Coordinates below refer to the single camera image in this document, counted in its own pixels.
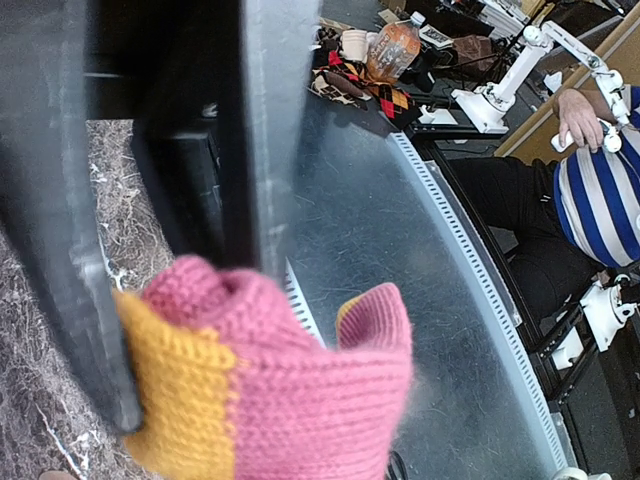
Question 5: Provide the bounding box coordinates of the magenta striped sock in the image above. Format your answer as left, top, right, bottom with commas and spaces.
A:
114, 256, 413, 479

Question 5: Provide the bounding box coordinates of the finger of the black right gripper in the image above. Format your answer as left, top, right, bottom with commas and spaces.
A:
1, 1, 143, 434

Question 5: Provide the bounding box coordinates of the argyle patterned cloth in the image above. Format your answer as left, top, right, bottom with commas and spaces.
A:
308, 48, 422, 130

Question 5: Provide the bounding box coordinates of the person in striped shirt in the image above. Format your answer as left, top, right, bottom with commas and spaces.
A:
450, 85, 639, 321

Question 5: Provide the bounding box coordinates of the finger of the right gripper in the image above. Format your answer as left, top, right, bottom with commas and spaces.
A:
132, 1, 320, 273

